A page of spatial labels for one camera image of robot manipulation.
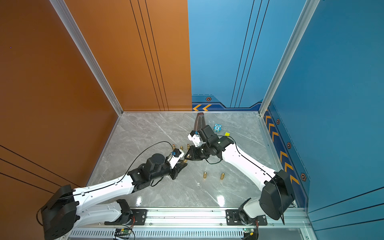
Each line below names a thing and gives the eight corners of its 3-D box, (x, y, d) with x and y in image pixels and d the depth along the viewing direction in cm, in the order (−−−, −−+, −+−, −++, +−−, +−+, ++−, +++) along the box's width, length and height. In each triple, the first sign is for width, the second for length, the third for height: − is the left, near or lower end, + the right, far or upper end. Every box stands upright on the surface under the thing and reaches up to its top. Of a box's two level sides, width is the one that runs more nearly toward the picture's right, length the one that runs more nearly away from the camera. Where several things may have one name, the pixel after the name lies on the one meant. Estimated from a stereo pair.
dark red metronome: (195, 136, 108) (195, 118, 92) (197, 130, 111) (196, 112, 96) (203, 137, 107) (204, 119, 92) (204, 131, 111) (205, 113, 95)
